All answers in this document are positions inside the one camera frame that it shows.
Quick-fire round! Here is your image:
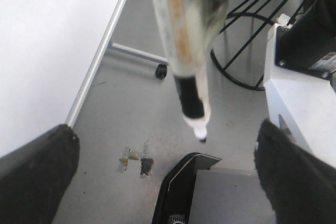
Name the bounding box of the white black whiteboard marker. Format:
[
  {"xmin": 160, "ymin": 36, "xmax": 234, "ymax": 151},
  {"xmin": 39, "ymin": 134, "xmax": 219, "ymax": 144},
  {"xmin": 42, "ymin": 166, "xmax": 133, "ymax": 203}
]
[{"xmin": 153, "ymin": 0, "xmax": 228, "ymax": 142}]

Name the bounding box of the black wire frame stool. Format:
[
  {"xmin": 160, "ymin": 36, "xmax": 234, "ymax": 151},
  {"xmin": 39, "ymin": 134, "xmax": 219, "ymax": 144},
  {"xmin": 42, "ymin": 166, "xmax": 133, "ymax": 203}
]
[{"xmin": 210, "ymin": 0, "xmax": 290, "ymax": 92}]

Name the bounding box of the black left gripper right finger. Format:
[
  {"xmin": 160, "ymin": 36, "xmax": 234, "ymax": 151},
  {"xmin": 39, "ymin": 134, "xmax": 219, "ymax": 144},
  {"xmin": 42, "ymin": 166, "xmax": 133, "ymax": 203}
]
[{"xmin": 254, "ymin": 120, "xmax": 335, "ymax": 223}]

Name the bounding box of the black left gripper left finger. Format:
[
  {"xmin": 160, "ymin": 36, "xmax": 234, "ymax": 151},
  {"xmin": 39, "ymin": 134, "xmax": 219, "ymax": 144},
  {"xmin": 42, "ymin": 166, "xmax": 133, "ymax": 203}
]
[{"xmin": 1, "ymin": 124, "xmax": 80, "ymax": 223}]

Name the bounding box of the torn tape residue on floor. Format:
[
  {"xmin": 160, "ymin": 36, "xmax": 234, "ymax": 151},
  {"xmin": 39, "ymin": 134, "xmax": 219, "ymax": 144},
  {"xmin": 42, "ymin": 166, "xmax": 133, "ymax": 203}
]
[{"xmin": 117, "ymin": 139, "xmax": 154, "ymax": 178}]

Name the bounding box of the whiteboard stand leg with caster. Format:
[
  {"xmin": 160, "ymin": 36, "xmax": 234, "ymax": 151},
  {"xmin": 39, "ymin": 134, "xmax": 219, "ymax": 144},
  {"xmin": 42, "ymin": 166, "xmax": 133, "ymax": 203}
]
[{"xmin": 107, "ymin": 42, "xmax": 168, "ymax": 80}]

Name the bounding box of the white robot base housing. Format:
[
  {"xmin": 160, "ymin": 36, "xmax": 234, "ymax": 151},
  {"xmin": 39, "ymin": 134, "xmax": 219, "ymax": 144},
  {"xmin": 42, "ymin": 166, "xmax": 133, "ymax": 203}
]
[{"xmin": 263, "ymin": 14, "xmax": 335, "ymax": 166}]

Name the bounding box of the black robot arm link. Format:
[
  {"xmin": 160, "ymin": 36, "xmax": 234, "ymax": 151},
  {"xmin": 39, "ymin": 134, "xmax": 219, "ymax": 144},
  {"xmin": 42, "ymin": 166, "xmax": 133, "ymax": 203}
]
[{"xmin": 276, "ymin": 0, "xmax": 335, "ymax": 78}]

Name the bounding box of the white whiteboard with aluminium frame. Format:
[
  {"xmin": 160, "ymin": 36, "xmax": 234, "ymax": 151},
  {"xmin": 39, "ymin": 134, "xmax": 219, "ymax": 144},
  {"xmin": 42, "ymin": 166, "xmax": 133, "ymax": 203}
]
[{"xmin": 1, "ymin": 0, "xmax": 126, "ymax": 156}]

